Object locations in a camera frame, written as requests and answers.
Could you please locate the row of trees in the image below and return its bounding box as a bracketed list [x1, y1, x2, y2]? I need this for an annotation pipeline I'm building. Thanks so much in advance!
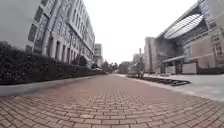
[71, 54, 134, 75]

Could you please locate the pale tower building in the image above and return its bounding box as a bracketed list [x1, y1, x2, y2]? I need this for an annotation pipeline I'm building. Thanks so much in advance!
[92, 43, 105, 69]

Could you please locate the red brick path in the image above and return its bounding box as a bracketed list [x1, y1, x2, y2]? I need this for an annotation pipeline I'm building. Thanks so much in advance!
[0, 73, 224, 128]

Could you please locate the low dark planter bed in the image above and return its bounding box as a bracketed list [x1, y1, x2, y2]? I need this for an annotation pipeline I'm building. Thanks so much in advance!
[126, 74, 192, 87]

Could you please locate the large grey stone building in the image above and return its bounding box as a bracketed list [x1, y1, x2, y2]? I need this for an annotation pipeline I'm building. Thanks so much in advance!
[0, 0, 97, 69]

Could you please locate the building with glass roof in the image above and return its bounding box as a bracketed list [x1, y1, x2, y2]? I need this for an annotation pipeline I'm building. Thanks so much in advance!
[143, 0, 224, 76]

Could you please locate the dark green hedge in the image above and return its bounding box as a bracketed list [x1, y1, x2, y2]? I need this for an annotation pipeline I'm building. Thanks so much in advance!
[0, 40, 108, 86]

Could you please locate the grey kerb strip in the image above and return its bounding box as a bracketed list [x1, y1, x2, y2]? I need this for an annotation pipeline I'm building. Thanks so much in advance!
[0, 74, 101, 98]

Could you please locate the grey paved plaza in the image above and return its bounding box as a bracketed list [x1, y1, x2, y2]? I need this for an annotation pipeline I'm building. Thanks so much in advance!
[114, 73, 224, 103]

